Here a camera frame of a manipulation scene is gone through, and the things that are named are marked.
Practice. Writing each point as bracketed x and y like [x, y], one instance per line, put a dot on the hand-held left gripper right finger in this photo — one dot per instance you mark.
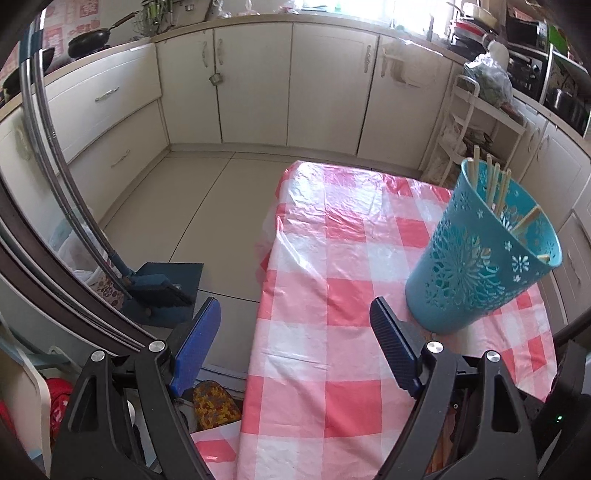
[395, 344]

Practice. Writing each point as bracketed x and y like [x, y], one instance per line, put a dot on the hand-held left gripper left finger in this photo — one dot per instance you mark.
[196, 346]

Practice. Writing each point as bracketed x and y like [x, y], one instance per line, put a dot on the blue perforated plastic basket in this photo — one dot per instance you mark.
[461, 277]

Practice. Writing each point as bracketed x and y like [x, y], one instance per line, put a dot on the bundle of wooden chopsticks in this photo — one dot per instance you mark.
[475, 170]

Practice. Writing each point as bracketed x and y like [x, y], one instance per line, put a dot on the yellow floral slipper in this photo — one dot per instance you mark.
[214, 406]

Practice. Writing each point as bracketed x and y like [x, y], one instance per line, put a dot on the pink checked plastic tablecloth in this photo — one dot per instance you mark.
[323, 277]

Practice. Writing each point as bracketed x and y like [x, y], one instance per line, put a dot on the red bag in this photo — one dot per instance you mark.
[60, 406]

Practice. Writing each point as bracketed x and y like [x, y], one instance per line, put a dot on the white floor plastic bag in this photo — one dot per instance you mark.
[78, 254]

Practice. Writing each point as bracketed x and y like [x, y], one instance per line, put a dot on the white chair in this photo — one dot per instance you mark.
[32, 392]

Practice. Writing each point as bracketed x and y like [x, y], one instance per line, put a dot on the cream base cabinet run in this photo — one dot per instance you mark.
[300, 83]
[563, 175]

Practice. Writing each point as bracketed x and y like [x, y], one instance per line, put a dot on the white trolley rack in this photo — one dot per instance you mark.
[466, 115]

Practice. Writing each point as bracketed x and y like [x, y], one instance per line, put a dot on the cream drawer unit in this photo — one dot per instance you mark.
[106, 115]

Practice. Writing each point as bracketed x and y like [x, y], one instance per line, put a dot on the small hanging metal cup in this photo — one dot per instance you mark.
[217, 79]

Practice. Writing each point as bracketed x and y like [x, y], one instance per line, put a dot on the white hanging plastic bag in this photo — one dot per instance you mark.
[401, 64]

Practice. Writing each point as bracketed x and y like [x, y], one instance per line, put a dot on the plastic bag of greens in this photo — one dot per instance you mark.
[489, 81]

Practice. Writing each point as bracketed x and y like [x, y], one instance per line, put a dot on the steel pot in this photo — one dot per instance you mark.
[565, 101]

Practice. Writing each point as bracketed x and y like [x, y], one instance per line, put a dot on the black countertop oven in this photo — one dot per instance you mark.
[526, 71]

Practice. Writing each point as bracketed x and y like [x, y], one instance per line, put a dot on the white thermos jug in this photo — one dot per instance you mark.
[498, 50]

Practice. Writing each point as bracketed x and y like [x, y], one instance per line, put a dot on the black wok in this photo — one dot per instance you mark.
[27, 74]

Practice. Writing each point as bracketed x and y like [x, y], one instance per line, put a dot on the metal kitchen shelf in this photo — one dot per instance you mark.
[568, 74]

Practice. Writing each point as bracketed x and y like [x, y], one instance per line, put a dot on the black frying pan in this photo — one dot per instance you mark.
[90, 41]

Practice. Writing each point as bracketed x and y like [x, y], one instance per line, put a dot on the stack of pots and bowls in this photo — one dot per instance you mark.
[471, 27]

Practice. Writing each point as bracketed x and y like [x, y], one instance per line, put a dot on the utensil drying rack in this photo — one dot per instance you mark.
[159, 16]

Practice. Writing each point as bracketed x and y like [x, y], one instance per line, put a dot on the kitchen window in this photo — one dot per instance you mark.
[360, 9]

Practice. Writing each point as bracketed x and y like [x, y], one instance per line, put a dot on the dark sliding door frame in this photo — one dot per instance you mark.
[46, 272]

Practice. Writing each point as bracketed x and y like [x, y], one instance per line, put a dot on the red wall stickers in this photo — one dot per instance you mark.
[60, 27]

